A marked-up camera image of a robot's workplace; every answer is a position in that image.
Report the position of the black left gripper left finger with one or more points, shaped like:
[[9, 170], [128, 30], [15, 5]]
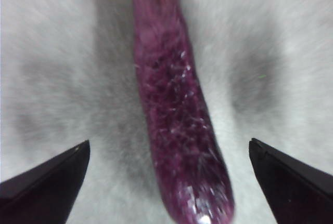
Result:
[[44, 187]]

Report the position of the purple eggplant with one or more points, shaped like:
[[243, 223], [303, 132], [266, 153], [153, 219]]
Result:
[[177, 109]]

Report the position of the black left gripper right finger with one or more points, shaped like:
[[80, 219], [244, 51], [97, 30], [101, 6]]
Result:
[[291, 187]]

